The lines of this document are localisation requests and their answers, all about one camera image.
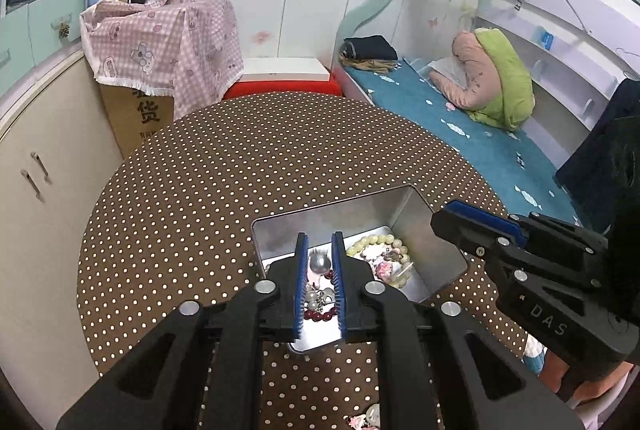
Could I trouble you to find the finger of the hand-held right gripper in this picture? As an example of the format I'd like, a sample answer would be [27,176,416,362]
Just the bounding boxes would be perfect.
[431,209,521,266]
[444,201,531,247]

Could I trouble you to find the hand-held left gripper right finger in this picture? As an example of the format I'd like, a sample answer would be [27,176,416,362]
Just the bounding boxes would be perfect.
[331,231,586,430]

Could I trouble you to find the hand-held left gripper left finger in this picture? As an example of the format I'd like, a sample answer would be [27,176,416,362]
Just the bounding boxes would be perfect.
[55,232,308,430]

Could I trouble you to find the silver pearl charm bracelet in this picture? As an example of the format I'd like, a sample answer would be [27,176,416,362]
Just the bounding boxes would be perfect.
[305,249,337,308]

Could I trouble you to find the grey metal tin box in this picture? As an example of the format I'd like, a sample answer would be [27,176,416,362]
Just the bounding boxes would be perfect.
[250,185,469,355]

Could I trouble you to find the red bead bracelet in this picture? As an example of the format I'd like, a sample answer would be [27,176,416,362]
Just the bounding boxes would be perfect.
[304,306,338,323]

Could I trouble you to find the pink charm jewelry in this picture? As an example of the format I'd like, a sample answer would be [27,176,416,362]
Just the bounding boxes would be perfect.
[367,247,408,281]

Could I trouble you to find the pale green bead bracelet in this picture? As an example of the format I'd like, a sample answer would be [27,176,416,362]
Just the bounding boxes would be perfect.
[346,234,413,288]

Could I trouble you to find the teal bed blanket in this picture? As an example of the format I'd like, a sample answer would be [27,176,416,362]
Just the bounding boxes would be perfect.
[345,57,586,231]

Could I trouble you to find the person's pink trousers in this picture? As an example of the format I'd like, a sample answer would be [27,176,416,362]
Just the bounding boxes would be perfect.
[537,350,633,430]

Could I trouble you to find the dark hanging garment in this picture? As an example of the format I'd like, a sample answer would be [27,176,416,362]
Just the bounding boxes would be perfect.
[554,79,640,231]

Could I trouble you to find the green quilt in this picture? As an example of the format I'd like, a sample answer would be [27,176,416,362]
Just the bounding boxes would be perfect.
[470,29,536,132]

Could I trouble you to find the pink bow pearl clip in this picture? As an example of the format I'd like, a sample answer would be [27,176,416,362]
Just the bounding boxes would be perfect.
[344,404,382,430]

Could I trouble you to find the pink pillow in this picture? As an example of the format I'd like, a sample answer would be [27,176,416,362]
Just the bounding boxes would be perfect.
[431,31,501,110]

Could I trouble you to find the folded tan clothes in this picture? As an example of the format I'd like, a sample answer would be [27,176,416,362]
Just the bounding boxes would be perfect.
[340,55,401,73]

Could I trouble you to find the red stool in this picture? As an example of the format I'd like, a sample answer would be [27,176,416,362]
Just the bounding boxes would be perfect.
[222,77,343,101]

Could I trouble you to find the folded dark clothes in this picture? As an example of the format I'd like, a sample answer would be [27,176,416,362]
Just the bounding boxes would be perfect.
[341,36,399,61]

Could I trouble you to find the white flat box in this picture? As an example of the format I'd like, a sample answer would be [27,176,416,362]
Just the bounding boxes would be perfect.
[240,57,331,83]

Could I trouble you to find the cardboard box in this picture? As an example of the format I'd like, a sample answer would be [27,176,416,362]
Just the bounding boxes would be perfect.
[97,80,176,160]

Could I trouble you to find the beige cabinet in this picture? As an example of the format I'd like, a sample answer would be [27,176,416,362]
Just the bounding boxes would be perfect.
[0,50,126,391]

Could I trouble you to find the pink checked cloth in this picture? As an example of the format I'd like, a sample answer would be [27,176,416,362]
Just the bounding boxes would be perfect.
[80,0,244,121]

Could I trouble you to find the metal cabinet handle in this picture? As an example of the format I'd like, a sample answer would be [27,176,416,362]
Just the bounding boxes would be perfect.
[21,169,42,200]
[31,152,52,184]

